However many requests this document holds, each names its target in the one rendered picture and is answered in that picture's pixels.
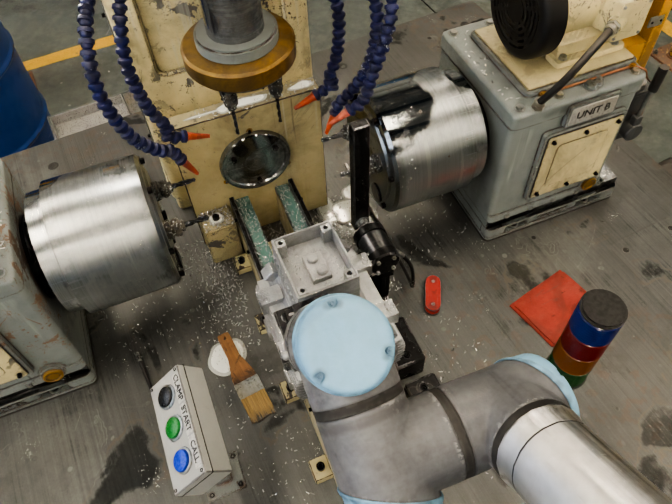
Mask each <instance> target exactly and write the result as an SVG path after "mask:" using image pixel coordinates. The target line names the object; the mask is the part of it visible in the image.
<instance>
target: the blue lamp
mask: <svg viewBox="0 0 672 504"><path fill-rule="evenodd" d="M569 325H570V329H571V332H572V333H573V335H574V336H575V337H576V338H577V339H578V340H579V341H581V342H582V343H584V344H586V345H589V346H593V347H602V346H605V345H608V344H609V343H610V342H611V341H612V340H613V339H614V338H615V336H616V335H617V333H618V332H619V330H620V329H621V328H622V326H623V325H624V324H623V325H622V326H621V327H619V328H617V329H613V330H604V329H600V328H597V327H595V326H593V325H591V324H590V323H588V322H587V321H586V320H585V319H584V317H583V316H582V314H581V312H580V309H579V303H578V304H577V306H576V308H575V310H574V312H573V314H572V315H571V317H570V321H569Z"/></svg>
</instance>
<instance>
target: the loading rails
mask: <svg viewBox="0 0 672 504"><path fill-rule="evenodd" d="M288 183H289V185H288V184H287V183H286V185H284V184H283V185H281V186H278V188H277V187H275V192H276V198H277V204H278V209H279V215H280V221H281V223H282V225H283V228H284V230H285V232H286V234H290V233H293V232H296V231H294V230H297V229H298V228H300V229H298V231H299V230H301V225H302V227H303V228H302V229H304V228H307V227H310V226H313V225H315V224H314V222H313V220H312V218H311V216H310V214H309V212H308V210H307V208H306V206H305V203H304V201H303V197H301V195H300V193H299V191H298V189H297V187H296V185H295V183H294V181H293V179H292V178H291V179H288ZM282 186H283V187H282ZM285 186H286V187H285ZM280 187H282V188H280ZM284 187H285V188H286V189H285V188H284ZM288 188H289V189H290V191H289V189H288ZM278 189H279V190H278ZM280 190H283V191H281V192H280ZM284 190H286V191H285V192H284ZM287 191H288V192H287ZM283 192H284V194H283ZM281 193H282V195H286V196H287V197H288V196H289V195H290V196H289V197H288V198H287V197H286V196H282V198H285V200H284V199H283V200H282V199H280V198H281V196H280V195H281ZM294 194H295V195H294ZM293 195H294V196H293ZM243 198H244V200H245V199H246V198H247V199H246V200H245V201H244V200H243ZM295 198H296V199H295ZM229 200H230V204H231V208H232V212H233V215H234V221H235V222H236V225H237V229H238V233H239V236H240V239H241V242H242V244H243V247H244V249H245V252H246V253H244V254H241V255H238V256H235V257H233V258H232V259H233V262H234V265H235V268H236V270H237V273H238V275H241V274H244V273H247V272H249V271H252V270H253V272H254V275H255V278H256V280H257V282H258V281H260V280H262V279H264V278H263V276H262V274H261V270H262V269H263V268H264V267H265V266H264V265H266V264H267V263H268V262H271V261H272V263H274V258H273V256H272V255H273V249H272V244H271V241H269V242H268V241H267V239H266V237H265V234H264V232H263V229H262V227H261V226H260V224H259V223H260V222H258V221H259V220H257V221H256V219H258V218H257V216H256V217H254V216H255V215H256V213H255V211H254V208H252V207H253V206H252V205H251V204H252V203H251V204H250V202H251V201H250V199H249V196H245V197H242V198H239V199H236V200H237V201H236V200H235V199H234V197H231V198H229ZM240 200H241V201H240ZM294 200H296V201H294ZM238 201H239V202H238ZM242 201H243V202H244V203H245V204H246V203H247V204H246V206H245V204H244V203H243V202H242ZM285 201H286V202H285ZM287 201H288V204H289V205H287ZM290 202H291V203H290ZM240 203H241V205H240ZM290 204H291V205H290ZM298 204H299V205H298ZM242 205H243V206H242ZM285 205H286V207H285ZM240 206H241V207H240ZM297 206H299V209H300V210H298V207H297ZM239 207H240V208H239ZM296 207H297V208H296ZM241 208H242V209H243V208H244V209H243V212H242V209H241ZM245 208H247V209H246V210H247V211H246V210H245ZM286 208H288V209H286ZM249 209H250V210H249ZM244 210H245V211H244ZM285 210H287V211H288V213H287V211H286V212H285ZM250 211H252V213H253V214H252V213H251V212H250ZM291 211H293V212H291ZM297 211H298V214H297ZM300 211H302V212H300ZM246 212H247V214H246ZM240 213H241V214H242V215H241V214H240ZM248 213H249V215H250V217H251V218H250V217H249V215H248ZM292 213H293V214H292ZM303 214H304V215H303ZM245 215H246V216H245ZM289 215H290V216H289ZM300 215H301V216H300ZM243 217H244V218H243ZM245 217H247V220H249V221H247V220H245V219H246V218H245ZM253 217H254V218H255V219H254V218H253ZM304 217H305V219H304ZM242 218H243V219H244V221H243V219H242ZM301 218H302V219H301ZM252 220H253V222H252ZM296 220H297V221H296ZM300 220H303V221H304V222H303V223H302V221H300ZM305 220H306V221H305ZM246 221H247V222H246ZM254 221H255V222H254ZM294 221H295V222H294ZM245 222H246V224H245ZM296 222H297V223H296ZM249 223H250V224H249ZM255 223H256V224H257V225H255ZM293 223H294V224H293ZM292 224H293V226H292ZM304 224H305V226H303V225H304ZM248 225H249V226H250V227H251V228H252V229H251V228H250V227H249V226H248ZM252 225H253V226H254V228H253V227H252ZM294 225H295V226H296V227H297V226H298V225H299V226H298V228H297V229H295V228H296V227H295V226H294ZM259 226H260V227H259ZM259 228H260V229H259ZM293 228H294V229H293ZM253 229H254V231H256V232H257V233H256V232H254V231H253ZM258 229H259V230H258ZM257 230H258V231H259V232H258V231H257ZM252 233H253V234H252ZM251 234H252V235H251ZM263 234H264V235H263ZM250 235H251V236H250ZM258 236H259V237H258ZM263 236H264V237H263ZM257 237H258V238H257ZM265 239H266V241H267V243H265V242H266V241H265ZM262 241H263V243H262V244H261V242H262ZM255 242H256V243H255ZM258 242H259V243H260V244H258ZM254 244H255V245H254ZM257 244H258V245H257ZM266 244H268V245H267V246H266ZM263 245H264V246H263ZM254 247H255V248H256V249H255V248H254ZM259 247H260V249H261V248H262V249H261V250H258V249H259ZM265 247H266V248H267V249H266V248H265ZM271 249H272V251H270V250H271ZM256 250H257V251H256ZM266 250H267V251H266ZM256 252H257V253H258V254H259V252H260V254H261V255H258V254H257V253H256ZM269 252H270V253H269ZM269 254H270V256H269ZM262 256H264V257H265V256H266V257H267V258H266V257H265V260H264V258H263V257H262ZM271 256H272V257H271ZM258 258H260V259H258ZM262 259H263V260H262ZM267 259H268V260H269V261H266V260H267ZM260 261H262V262H260ZM264 261H266V262H264ZM261 264H262V265H261ZM254 318H255V321H256V324H257V327H258V329H259V332H260V334H261V335H263V334H265V333H267V331H266V328H265V325H264V321H263V320H264V319H265V317H264V315H263V313H260V314H257V315H255V316H254ZM279 385H280V389H281V391H282V394H283V397H284V399H285V402H286V404H288V403H291V402H293V401H296V400H298V399H299V397H297V395H296V393H295V391H294V389H293V390H290V388H289V385H288V383H287V380H285V381H282V382H280V383H279ZM304 403H305V405H306V408H307V410H308V413H309V415H310V418H311V421H312V423H313V426H314V428H315V431H316V433H317V436H318V438H319V441H320V444H321V446H322V449H323V451H324V454H323V455H321V456H319V457H316V458H314V459H311V460H309V461H308V463H309V466H310V469H311V472H312V475H313V477H314V480H315V483H316V484H319V483H322V482H324V481H326V480H329V479H331V478H333V477H334V479H335V476H334V473H333V470H332V468H331V465H330V462H329V459H328V456H327V453H326V450H325V447H324V444H323V441H322V438H321V435H320V432H319V429H318V427H317V424H316V420H315V417H314V414H313V411H312V408H311V405H310V404H309V403H308V400H307V399H304ZM335 482H336V479H335ZM336 484H337V482H336Z"/></svg>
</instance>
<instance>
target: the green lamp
mask: <svg viewBox="0 0 672 504"><path fill-rule="evenodd" d="M547 360H548V361H549V362H550V363H551V364H553V365H554V366H555V367H556V368H557V371H558V372H559V373H560V375H561V376H564V378H565V379H566V380H567V382H568V383H569V385H570V387H576V386H578V385H580V384H581V383H583V382H584V380H585V379H586V377H587V376H588V375H589V373H590V372H591V371H590V372H589V373H587V374H585V375H581V376H575V375H571V374H568V373H566V372H564V371H563V370H561V369H560V368H559V367H558V366H557V364H556V363H555V361H554V358H553V350H552V352H551V354H550V356H549V357H548V359H547Z"/></svg>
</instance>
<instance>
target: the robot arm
mask: <svg viewBox="0 0 672 504"><path fill-rule="evenodd" d="M273 314H274V317H275V320H276V322H277V325H278V328H279V329H280V331H281V334H282V336H283V339H284V348H285V352H283V353H282V358H283V359H281V361H282V364H283V367H284V370H287V371H288V370H291V369H292V370H294V372H297V371H298V372H299V373H300V376H301V379H302V382H303V385H304V388H305V391H306V394H307V397H308V400H309V403H310V405H311V408H312V411H313V414H314V417H315V420H316V424H317V427H318V429H319V432H320V435H321V438H322V441H323V444H324V447H325V450H326V453H327V456H328V459H329V462H330V465H331V468H332V470H333V473H334V476H335V479H336V482H337V485H338V487H337V491H338V493H339V495H340V496H341V497H342V499H343V501H344V504H443V501H444V495H443V493H442V491H441V490H442V489H445V488H447V487H450V486H452V485H454V484H457V483H459V482H461V481H464V480H466V479H469V478H471V477H473V476H476V475H478V474H480V473H483V472H485V471H487V470H490V469H492V468H493V469H494V470H495V471H496V472H497V474H498V475H499V476H500V477H501V478H502V479H503V481H504V482H505V483H506V484H507V485H508V486H510V487H512V488H513V489H514V490H515V491H516V492H517V494H518V495H519V496H520V497H521V498H522V500H523V501H524V502H525V503H526V504H672V499H670V498H669V497H668V496H667V495H666V494H665V493H663V492H662V491H661V490H660V489H659V488H658V487H657V486H655V485H654V484H653V483H652V482H651V481H650V480H648V479H647V478H646V477H645V476H644V475H643V474H642V473H640V472H639V471H638V470H637V469H636V468H635V467H633V466H632V465H631V464H630V463H629V462H628V461H627V460H625V459H624V458H623V457H622V456H621V455H620V454H618V453H617V452H616V451H615V450H614V449H613V448H612V447H610V446H609V445H608V444H607V443H606V442H605V441H603V440H602V439H601V438H600V437H599V436H598V435H597V434H595V433H594V432H593V431H592V430H591V429H590V428H589V427H587V426H586V425H585V424H584V423H583V422H582V420H581V418H580V412H579V407H578V403H577V400H576V397H575V395H574V393H573V391H572V389H571V387H570V385H569V383H568V382H567V380H566V379H565V378H564V376H561V375H560V373H559V372H558V371H557V368H556V367H555V366H554V365H553V364H551V363H550V362H549V361H548V360H546V359H544V358H543V357H541V356H538V355H535V354H530V353H525V354H520V355H517V356H514V357H507V358H503V359H500V360H498V361H496V362H495V363H494V364H493V365H490V366H488V367H485V368H482V369H480V370H477V371H475V372H472V373H470V374H467V375H465V376H462V377H460V378H457V379H455V380H452V381H450V382H447V383H444V384H442V385H439V386H437V387H435V388H432V389H430V390H427V391H423V392H421V393H418V394H416V395H413V396H411V397H408V398H407V397H406V394H405V392H404V389H403V386H402V384H401V381H400V377H399V374H398V371H397V369H396V366H395V363H394V356H395V339H394V334H393V330H392V327H391V325H390V323H389V321H388V319H387V318H386V316H385V315H384V313H383V312H382V311H381V310H380V309H379V308H378V307H377V306H375V305H374V304H373V303H371V302H370V301H368V300H366V299H364V298H361V297H359V296H356V295H352V294H346V293H334V294H328V293H325V294H323V295H318V296H315V297H312V298H310V299H307V300H304V301H301V302H298V303H296V304H293V305H292V306H289V307H287V308H284V309H281V310H278V311H275V312H274V313H273ZM281 315H282V317H283V321H282V319H281Z"/></svg>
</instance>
